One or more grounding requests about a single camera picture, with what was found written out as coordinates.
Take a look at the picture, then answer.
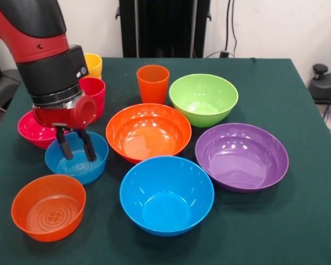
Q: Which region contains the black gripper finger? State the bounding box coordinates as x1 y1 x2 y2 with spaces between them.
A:
76 129 97 163
56 126 74 160

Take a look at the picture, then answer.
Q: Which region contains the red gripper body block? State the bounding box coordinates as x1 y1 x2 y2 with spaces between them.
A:
32 95 98 130

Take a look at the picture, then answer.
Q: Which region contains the small blue bowl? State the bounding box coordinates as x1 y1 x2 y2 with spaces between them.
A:
44 131 110 186

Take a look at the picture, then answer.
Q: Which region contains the pink bowl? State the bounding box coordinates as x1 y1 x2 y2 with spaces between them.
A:
17 110 72 150

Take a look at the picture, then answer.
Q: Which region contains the large orange bowl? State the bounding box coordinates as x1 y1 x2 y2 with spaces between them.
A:
105 103 193 164

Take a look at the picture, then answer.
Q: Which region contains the green bowl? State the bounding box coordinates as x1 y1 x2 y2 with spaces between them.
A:
168 73 239 128

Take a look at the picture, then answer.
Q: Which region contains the pink cup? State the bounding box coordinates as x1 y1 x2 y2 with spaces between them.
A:
78 77 106 120

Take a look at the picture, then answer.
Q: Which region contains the yellow cup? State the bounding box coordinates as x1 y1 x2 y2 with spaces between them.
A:
84 53 103 81

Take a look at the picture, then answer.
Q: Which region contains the dark grey stand base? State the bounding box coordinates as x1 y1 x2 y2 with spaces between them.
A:
308 63 331 124
0 68 23 111

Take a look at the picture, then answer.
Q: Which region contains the small orange bowl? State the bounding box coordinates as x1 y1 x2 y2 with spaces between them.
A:
10 174 87 243

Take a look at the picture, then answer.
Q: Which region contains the orange cup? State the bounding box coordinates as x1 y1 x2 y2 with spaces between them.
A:
136 65 170 105

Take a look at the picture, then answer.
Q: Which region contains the large blue bowl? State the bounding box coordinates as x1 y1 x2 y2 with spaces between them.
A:
119 156 215 237

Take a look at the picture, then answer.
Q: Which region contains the purple bowl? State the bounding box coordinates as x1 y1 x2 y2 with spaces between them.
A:
195 123 290 193

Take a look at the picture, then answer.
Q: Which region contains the dark green tablecloth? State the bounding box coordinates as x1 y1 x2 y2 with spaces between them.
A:
0 56 331 265

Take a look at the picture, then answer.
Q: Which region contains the black wall cable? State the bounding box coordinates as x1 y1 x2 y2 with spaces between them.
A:
225 0 238 57

